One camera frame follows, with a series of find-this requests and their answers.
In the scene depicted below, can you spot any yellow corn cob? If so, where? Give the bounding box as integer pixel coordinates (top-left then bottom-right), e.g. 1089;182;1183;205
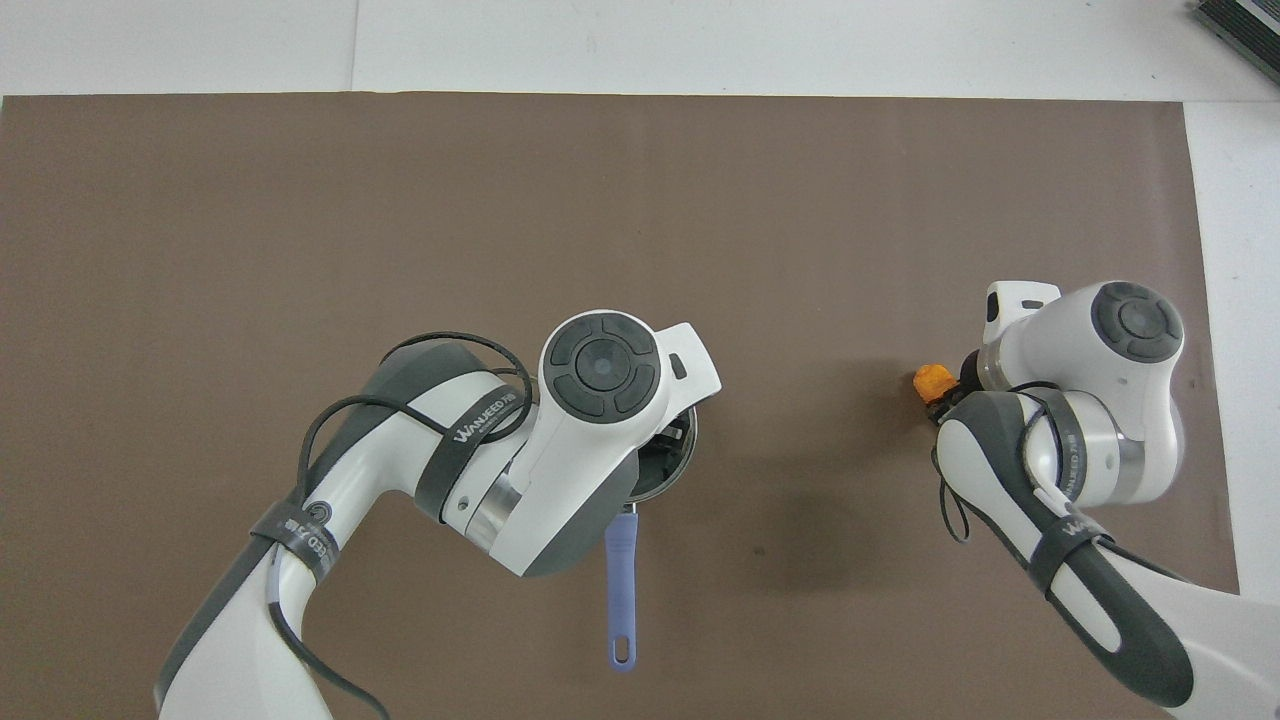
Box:
913;362;960;407

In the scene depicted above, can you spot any brown table mat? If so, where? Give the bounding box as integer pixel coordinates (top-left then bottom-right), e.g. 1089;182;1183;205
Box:
0;92;1242;720

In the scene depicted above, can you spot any dark ribbed metal block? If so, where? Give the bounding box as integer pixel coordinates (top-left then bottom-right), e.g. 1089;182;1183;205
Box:
1190;0;1280;59

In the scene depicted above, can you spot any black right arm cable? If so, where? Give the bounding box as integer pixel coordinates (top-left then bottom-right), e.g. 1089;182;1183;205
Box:
930;380;1193;586

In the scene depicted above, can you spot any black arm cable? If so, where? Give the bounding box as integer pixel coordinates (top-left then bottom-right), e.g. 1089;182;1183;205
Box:
930;380;1193;586
268;332;534;720

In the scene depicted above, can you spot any blue pot with long handle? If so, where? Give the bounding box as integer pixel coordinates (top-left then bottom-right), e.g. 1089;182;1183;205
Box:
603;404;700;673

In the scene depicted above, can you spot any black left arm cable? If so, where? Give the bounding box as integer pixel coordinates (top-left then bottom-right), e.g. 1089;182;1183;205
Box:
268;332;534;720

